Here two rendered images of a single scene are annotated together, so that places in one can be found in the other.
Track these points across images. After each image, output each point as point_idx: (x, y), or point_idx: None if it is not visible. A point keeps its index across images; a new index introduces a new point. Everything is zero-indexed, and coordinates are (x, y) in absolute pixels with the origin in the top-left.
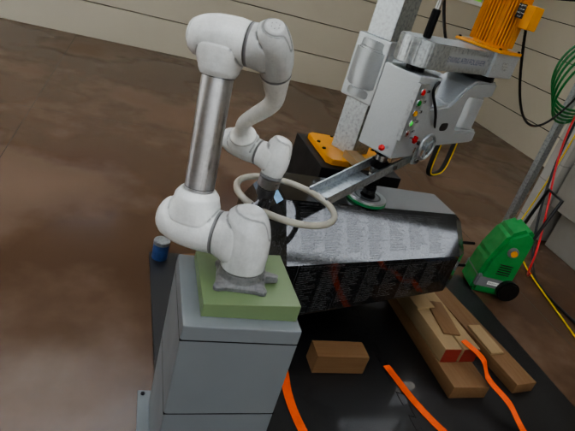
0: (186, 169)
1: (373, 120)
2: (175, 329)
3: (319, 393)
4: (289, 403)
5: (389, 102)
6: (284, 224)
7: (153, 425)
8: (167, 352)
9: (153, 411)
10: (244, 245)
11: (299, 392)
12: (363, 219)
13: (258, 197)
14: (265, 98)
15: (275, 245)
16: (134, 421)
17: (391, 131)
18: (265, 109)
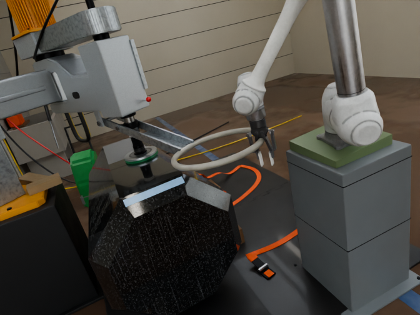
0: (360, 76)
1: (121, 91)
2: (395, 172)
3: (260, 234)
4: (281, 242)
5: (122, 69)
6: (202, 183)
7: (389, 268)
8: (384, 212)
9: (380, 274)
10: None
11: (267, 242)
12: (165, 158)
13: (266, 125)
14: (295, 13)
15: (216, 197)
16: (377, 312)
17: (137, 87)
18: (292, 25)
